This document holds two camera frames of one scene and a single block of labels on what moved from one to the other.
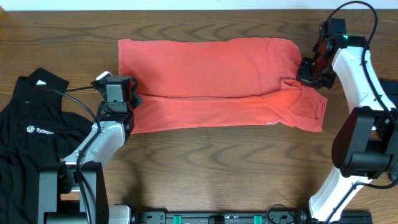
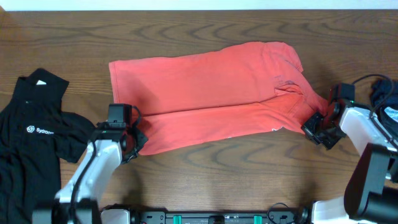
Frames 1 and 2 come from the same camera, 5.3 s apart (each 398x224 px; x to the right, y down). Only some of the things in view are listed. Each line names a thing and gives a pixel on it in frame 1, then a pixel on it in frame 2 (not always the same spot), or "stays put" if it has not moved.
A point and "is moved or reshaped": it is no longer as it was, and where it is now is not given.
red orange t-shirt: (232, 83) is moved or reshaped
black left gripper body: (135, 100) → (137, 140)
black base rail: (242, 217) stays put
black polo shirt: (34, 132) stays put
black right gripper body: (316, 73) → (321, 131)
